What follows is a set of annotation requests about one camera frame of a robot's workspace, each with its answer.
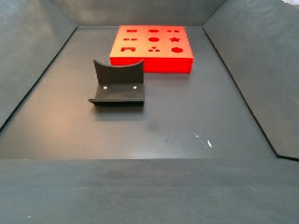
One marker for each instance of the red shape sorter block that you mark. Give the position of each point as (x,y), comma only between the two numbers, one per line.
(161,45)

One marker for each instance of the black curved holder stand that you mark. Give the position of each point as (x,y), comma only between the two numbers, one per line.
(121,84)

